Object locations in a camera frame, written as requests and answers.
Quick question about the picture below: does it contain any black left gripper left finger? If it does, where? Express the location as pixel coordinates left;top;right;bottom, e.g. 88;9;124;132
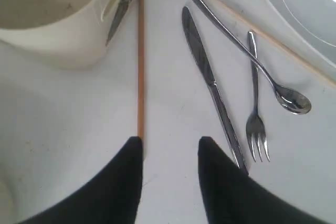
23;136;143;223

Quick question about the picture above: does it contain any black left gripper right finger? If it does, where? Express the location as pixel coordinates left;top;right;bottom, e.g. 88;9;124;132
198;136;335;223

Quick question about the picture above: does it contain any dark wooden chopstick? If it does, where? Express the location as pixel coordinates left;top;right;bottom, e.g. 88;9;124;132
138;0;145;139

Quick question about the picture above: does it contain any stainless steel table knife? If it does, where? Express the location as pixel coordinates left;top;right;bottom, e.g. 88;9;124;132
182;6;248;175

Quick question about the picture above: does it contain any stainless steel fork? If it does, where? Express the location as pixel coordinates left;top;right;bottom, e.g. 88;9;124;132
245;30;271;163

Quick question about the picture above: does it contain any stainless steel spoon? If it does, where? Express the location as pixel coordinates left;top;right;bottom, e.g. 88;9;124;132
192;0;312;115

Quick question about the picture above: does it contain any light wooden chopstick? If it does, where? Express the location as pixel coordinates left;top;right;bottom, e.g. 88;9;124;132
213;0;335;88

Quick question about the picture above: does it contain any cream bin with triangle mark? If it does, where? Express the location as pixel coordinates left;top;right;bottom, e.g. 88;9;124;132
1;0;134;69

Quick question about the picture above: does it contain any white square plate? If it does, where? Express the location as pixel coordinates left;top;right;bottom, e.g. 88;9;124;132
267;0;335;68

